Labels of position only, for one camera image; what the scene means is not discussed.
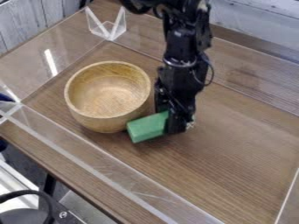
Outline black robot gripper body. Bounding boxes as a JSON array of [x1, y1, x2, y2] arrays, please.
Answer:
[[158, 58, 211, 109]]

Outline green rectangular block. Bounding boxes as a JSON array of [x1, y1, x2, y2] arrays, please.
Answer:
[[126, 111, 168, 144]]

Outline light brown wooden bowl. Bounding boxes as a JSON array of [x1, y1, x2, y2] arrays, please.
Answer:
[[64, 60, 152, 133]]

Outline black table leg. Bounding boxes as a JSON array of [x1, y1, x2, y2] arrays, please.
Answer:
[[43, 174, 58, 196]]

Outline grey metal base plate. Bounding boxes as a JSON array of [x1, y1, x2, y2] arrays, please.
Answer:
[[38, 197, 87, 224]]

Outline clear acrylic tray wall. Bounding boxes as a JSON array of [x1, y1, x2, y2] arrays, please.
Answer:
[[0, 86, 223, 224]]

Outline black curved cable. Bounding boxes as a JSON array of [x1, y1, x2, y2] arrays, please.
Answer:
[[0, 189, 55, 224]]

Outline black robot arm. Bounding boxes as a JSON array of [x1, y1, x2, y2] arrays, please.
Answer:
[[119, 0, 214, 134]]

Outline clear acrylic corner bracket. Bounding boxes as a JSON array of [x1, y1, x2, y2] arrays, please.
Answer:
[[84, 7, 127, 41]]

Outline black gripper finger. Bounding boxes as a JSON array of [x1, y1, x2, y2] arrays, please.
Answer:
[[166, 107, 194, 134], [154, 80, 174, 114]]

